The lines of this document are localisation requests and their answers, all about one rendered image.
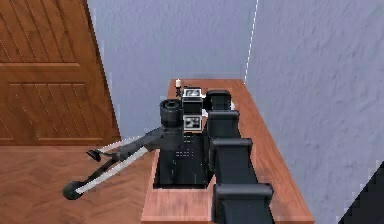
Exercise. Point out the black angular object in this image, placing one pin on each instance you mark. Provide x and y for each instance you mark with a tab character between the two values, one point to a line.
368	203

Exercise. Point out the black laptop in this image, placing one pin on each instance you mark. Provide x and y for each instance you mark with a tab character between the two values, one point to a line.
186	166

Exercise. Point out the brown wooden table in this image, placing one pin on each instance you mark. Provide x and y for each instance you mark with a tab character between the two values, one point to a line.
276	173

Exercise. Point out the brown wooden door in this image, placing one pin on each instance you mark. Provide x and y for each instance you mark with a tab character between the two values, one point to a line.
50	73

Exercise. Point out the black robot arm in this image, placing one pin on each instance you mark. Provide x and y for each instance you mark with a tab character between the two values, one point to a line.
233	160

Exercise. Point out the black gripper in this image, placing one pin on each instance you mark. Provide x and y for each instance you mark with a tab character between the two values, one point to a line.
171	113

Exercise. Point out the white candle on black holder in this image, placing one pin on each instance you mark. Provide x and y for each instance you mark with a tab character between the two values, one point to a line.
178	85

